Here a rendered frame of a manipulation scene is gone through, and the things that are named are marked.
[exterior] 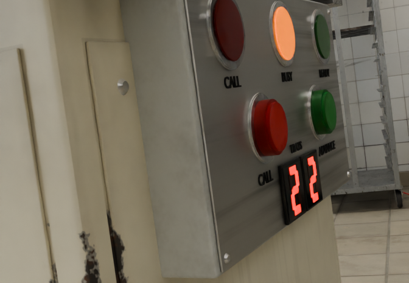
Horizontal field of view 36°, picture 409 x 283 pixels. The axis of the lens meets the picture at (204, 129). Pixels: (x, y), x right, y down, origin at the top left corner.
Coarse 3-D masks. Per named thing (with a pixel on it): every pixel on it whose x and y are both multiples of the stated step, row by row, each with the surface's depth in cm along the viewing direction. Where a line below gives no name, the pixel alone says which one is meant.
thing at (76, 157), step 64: (0, 0) 25; (64, 0) 25; (0, 64) 25; (64, 64) 24; (128, 64) 28; (0, 128) 26; (64, 128) 24; (128, 128) 28; (0, 192) 26; (64, 192) 25; (128, 192) 27; (0, 256) 26; (64, 256) 25; (128, 256) 27; (256, 256) 38; (320, 256) 49
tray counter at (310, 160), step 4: (312, 156) 40; (308, 160) 39; (312, 160) 39; (308, 168) 39; (308, 172) 39; (312, 176) 39; (312, 180) 39; (316, 180) 40; (312, 184) 39; (316, 184) 40; (312, 188) 39; (316, 188) 40; (312, 192) 39; (316, 192) 40; (312, 196) 39; (316, 196) 40; (316, 200) 39
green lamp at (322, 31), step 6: (318, 18) 44; (318, 24) 43; (324, 24) 45; (318, 30) 43; (324, 30) 45; (318, 36) 43; (324, 36) 45; (318, 42) 43; (324, 42) 44; (318, 48) 43; (324, 48) 44; (324, 54) 44
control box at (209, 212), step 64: (128, 0) 28; (192, 0) 28; (256, 0) 34; (192, 64) 27; (256, 64) 33; (320, 64) 44; (192, 128) 27; (192, 192) 28; (256, 192) 32; (320, 192) 40; (192, 256) 28
